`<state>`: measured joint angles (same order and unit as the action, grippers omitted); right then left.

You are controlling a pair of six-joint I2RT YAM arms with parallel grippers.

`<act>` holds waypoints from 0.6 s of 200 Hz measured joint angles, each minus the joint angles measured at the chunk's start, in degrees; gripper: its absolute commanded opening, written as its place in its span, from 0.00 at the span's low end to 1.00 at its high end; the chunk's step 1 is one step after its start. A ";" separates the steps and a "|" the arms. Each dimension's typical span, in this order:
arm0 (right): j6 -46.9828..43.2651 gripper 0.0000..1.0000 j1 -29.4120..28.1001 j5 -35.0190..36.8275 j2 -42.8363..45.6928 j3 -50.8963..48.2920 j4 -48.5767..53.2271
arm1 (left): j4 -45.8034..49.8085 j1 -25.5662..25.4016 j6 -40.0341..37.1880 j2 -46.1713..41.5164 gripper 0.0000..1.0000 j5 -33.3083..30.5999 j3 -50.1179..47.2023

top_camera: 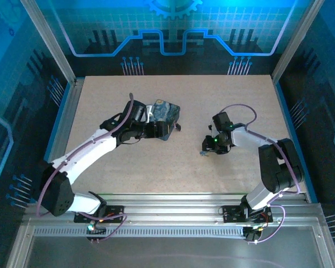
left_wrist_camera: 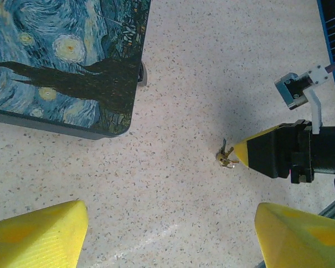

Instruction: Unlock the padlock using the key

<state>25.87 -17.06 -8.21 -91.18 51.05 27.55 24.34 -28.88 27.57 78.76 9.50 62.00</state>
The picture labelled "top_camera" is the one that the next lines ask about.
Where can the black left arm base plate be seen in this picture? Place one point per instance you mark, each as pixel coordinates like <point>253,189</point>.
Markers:
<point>115,210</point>

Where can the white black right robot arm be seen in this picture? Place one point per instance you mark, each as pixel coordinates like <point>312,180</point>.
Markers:
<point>248,139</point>

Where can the dark box with painted lid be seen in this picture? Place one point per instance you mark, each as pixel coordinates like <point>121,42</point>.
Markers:
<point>164,110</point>

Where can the aluminium table side rail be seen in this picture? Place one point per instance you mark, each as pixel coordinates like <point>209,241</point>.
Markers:
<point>67,125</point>

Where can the blue table edge strip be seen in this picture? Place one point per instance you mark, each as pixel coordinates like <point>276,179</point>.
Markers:
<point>285,111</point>
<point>47,156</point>

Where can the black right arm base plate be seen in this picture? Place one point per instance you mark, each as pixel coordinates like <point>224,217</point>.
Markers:
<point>231,213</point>

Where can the grey metal bench panel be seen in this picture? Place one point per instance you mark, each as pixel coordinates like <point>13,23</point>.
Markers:
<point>170,251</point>

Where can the aluminium frame post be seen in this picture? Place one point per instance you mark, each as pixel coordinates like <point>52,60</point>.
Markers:
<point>296,42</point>
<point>48,42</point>

